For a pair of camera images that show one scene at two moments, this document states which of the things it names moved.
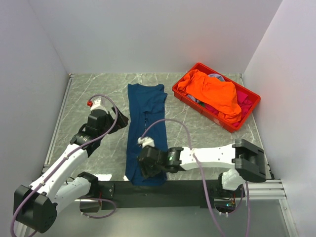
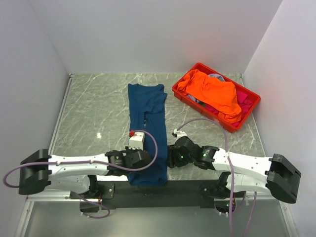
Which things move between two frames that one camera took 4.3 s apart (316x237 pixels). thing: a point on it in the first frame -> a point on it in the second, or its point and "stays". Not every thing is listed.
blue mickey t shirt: x=146 y=105 stays
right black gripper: x=145 y=171 -> x=172 y=152
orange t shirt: x=220 y=95 stays
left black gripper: x=121 y=122 -> x=128 y=150
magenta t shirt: x=245 y=103 stays
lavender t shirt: x=219 y=76 stays
